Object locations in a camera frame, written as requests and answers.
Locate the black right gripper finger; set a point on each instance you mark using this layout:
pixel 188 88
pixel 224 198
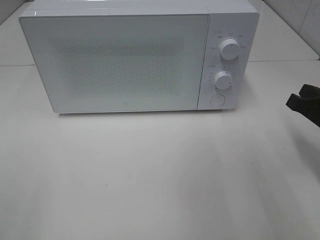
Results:
pixel 309 92
pixel 309 107

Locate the white control knob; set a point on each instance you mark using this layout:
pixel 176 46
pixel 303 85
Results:
pixel 229 48
pixel 223 80

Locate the round white door button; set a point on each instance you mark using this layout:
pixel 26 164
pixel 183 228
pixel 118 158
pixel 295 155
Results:
pixel 217 100

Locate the white microwave door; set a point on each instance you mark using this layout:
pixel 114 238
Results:
pixel 95 64

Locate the white microwave oven body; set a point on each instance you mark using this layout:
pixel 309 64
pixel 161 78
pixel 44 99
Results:
pixel 226 19

